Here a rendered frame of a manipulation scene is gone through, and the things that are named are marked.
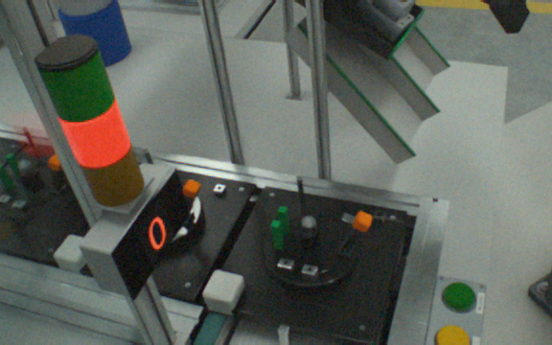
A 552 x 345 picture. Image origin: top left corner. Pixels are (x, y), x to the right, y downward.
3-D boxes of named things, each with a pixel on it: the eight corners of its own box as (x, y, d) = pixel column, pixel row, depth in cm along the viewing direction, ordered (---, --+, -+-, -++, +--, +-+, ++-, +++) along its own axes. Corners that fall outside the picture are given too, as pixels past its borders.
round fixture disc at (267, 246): (369, 228, 86) (369, 218, 85) (345, 304, 76) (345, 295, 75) (283, 211, 90) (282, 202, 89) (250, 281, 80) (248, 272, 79)
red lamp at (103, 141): (141, 136, 52) (126, 93, 49) (111, 172, 49) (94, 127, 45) (96, 128, 54) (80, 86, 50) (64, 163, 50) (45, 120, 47)
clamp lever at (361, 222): (354, 245, 80) (373, 215, 75) (350, 256, 79) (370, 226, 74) (331, 235, 80) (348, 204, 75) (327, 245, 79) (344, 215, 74)
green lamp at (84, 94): (126, 92, 49) (110, 43, 46) (94, 126, 45) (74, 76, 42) (80, 85, 50) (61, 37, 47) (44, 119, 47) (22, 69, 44)
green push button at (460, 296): (474, 293, 78) (476, 285, 77) (471, 317, 75) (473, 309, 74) (445, 287, 79) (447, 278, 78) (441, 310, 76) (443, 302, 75)
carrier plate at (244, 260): (406, 218, 89) (407, 210, 88) (373, 353, 72) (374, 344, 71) (265, 193, 96) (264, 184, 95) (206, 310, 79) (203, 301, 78)
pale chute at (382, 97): (422, 120, 102) (441, 110, 99) (396, 165, 94) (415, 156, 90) (319, 3, 98) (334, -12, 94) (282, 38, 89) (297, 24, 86)
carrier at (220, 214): (258, 192, 97) (248, 135, 89) (196, 308, 80) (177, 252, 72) (137, 169, 104) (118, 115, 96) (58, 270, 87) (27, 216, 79)
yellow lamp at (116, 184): (153, 175, 55) (141, 137, 52) (127, 212, 52) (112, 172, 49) (111, 167, 57) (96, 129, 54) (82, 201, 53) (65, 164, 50)
